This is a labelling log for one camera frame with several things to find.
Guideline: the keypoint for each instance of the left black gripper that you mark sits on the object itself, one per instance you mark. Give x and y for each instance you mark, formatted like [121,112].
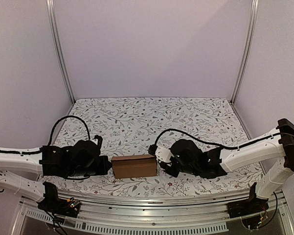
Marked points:
[103,170]

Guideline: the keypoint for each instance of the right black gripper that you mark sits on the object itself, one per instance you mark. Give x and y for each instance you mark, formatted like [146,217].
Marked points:
[167,167]

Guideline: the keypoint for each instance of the brown cardboard box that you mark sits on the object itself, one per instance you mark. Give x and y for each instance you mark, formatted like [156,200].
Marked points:
[135,166]

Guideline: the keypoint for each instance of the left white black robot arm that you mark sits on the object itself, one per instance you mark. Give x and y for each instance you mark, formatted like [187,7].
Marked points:
[77,162]

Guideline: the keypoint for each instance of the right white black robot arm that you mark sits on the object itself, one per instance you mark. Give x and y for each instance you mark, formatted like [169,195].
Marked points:
[184,156]

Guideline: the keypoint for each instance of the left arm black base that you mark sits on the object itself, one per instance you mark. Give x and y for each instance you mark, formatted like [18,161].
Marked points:
[66,207]

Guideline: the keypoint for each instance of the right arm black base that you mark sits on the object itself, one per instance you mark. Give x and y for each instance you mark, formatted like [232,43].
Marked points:
[246,207]

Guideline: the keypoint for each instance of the floral patterned table mat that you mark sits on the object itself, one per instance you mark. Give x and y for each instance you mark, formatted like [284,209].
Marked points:
[129,125]

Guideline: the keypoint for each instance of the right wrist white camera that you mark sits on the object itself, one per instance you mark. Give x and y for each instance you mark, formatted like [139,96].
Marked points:
[162,155]

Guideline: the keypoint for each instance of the front aluminium rail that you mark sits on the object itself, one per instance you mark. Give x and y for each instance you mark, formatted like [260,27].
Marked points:
[188,215]

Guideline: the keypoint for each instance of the left aluminium frame post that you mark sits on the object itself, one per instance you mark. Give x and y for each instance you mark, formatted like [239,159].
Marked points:
[58,49]

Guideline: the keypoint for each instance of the aluminium frame post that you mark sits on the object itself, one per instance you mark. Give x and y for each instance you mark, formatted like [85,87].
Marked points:
[58,49]
[246,51]

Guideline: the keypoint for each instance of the right aluminium frame post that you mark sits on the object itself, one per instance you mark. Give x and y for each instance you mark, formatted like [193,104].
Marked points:
[246,51]

